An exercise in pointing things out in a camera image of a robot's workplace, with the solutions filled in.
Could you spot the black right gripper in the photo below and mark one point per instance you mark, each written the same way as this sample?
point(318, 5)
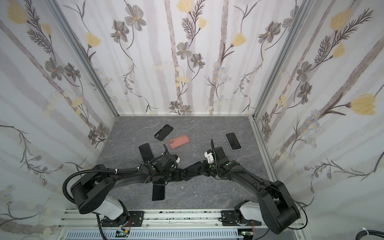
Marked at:
point(202, 168)

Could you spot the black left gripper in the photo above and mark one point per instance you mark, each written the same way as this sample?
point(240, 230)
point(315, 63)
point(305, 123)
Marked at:
point(179, 176)

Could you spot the large black phone case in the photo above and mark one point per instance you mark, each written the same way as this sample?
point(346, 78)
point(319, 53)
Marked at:
point(191, 171)

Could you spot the purple-edged phone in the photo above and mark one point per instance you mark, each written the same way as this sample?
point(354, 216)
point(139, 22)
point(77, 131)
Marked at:
point(158, 191)
point(233, 141)

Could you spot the pink phone case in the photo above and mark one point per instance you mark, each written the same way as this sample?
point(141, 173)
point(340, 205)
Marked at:
point(179, 141)

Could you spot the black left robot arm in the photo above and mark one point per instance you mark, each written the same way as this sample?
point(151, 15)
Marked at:
point(89, 189)

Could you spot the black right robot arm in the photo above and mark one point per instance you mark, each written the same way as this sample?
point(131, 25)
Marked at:
point(278, 209)

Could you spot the blue-edged phone far left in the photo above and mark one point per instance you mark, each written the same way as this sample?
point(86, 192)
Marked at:
point(146, 153)

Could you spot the small black phone case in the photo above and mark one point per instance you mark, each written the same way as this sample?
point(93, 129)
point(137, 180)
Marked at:
point(163, 132)

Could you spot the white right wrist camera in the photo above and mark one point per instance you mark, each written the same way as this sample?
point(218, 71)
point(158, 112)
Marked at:
point(209, 156)

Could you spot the white slotted cable duct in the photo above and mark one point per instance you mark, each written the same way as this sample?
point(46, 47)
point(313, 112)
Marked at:
point(180, 234)

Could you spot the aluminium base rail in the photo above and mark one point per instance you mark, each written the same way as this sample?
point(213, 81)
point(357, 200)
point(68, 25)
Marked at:
point(179, 219)

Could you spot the right corner aluminium post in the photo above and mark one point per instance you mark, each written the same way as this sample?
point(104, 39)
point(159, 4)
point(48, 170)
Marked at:
point(283, 55)

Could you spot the corner aluminium post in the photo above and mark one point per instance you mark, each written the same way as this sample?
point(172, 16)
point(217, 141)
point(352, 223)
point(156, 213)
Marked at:
point(283, 55)
point(80, 52)

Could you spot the left corner aluminium post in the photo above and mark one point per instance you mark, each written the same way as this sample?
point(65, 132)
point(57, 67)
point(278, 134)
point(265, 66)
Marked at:
point(80, 52)

